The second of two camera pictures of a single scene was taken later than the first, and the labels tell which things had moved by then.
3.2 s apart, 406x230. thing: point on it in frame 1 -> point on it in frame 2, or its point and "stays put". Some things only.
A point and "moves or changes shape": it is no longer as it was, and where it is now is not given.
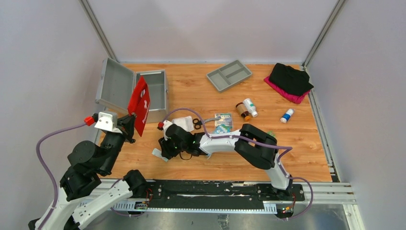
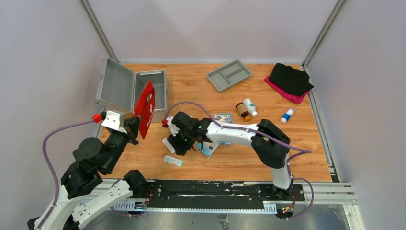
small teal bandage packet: (158, 153) -> (172, 160)
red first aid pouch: (139, 103) moves or changes shape
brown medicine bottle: (243, 111) stays put
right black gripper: (166, 151) -> (181, 149)
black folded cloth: (290, 79) stays put
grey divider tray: (229, 75) stays put
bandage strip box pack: (226, 119) stays put
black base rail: (233, 195) stays put
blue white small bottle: (288, 113) stays put
